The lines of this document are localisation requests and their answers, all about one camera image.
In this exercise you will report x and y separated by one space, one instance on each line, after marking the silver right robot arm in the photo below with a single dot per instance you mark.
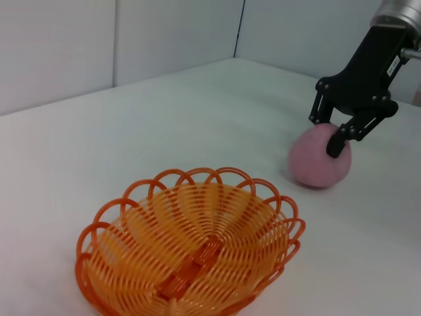
399 13

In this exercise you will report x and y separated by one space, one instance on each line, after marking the orange plastic woven basket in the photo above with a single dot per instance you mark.
204 247

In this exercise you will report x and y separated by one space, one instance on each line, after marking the pink peach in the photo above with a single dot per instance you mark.
312 161

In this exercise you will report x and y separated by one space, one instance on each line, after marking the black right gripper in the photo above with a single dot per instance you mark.
371 72

